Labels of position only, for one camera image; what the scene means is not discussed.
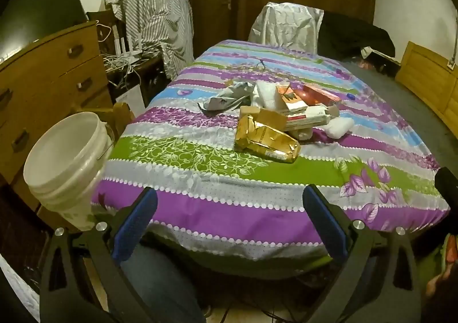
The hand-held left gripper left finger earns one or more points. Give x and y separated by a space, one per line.
137 222

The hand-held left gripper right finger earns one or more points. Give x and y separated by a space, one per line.
324 222

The white plastic bucket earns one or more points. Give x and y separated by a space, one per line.
68 151

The gold foil packet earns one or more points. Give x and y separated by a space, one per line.
266 140

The long white box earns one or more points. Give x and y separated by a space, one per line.
311 119

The brown cardboard box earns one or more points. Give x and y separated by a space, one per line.
266 117

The red and white carton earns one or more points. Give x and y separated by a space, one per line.
293 101

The grey newspaper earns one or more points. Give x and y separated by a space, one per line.
229 97

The person's leg in jeans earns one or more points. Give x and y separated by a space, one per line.
157 283

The striped floral bedsheet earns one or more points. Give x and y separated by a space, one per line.
214 176

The wooden stool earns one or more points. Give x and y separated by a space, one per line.
121 115

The pink cardboard box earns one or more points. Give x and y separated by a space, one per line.
322 93

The grey blanket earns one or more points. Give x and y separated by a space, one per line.
411 104

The wooden dresser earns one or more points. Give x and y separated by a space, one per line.
46 83

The white router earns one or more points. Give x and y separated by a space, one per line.
123 49

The white flat box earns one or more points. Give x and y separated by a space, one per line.
379 54

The wooden headboard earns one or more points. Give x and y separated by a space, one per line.
425 72

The black cloth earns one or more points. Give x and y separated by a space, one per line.
350 36

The grey striped cloth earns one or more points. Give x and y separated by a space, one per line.
157 22

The dark flat screen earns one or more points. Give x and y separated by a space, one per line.
39 15

